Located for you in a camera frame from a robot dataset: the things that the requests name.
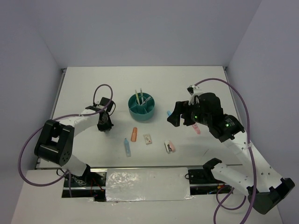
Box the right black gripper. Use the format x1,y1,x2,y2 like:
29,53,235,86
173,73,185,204
166,98,211,126

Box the pink highlighter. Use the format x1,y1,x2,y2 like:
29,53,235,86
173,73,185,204
192,124,201,134

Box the blue highlighter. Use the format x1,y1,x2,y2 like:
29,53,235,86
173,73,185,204
124,138,131,157

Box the yellow pen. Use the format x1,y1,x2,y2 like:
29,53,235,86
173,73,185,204
135,90,141,105

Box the green white pen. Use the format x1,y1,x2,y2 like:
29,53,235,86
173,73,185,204
140,88,144,105

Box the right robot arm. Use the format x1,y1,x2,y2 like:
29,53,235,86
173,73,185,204
167,93,295,215

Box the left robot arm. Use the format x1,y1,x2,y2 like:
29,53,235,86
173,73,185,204
34,104,114,186

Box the orange transparent cap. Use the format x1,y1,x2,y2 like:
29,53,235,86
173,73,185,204
131,127,137,142

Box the pink white stapler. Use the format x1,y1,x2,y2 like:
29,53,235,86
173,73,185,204
164,140,176,154

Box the teal round organizer container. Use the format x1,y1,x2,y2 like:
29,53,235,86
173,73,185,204
128,93,155,122

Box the white staples box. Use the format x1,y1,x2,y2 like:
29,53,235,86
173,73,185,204
143,134,152,145

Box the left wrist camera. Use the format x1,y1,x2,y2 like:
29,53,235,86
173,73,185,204
93,97,116,115

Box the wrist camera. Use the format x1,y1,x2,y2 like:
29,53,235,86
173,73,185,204
187,85,203,105
93,97,116,115

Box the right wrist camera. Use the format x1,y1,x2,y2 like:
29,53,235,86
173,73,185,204
187,85,203,105

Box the foil covered base plate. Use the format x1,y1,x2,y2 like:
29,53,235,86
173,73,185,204
106,168,192,202

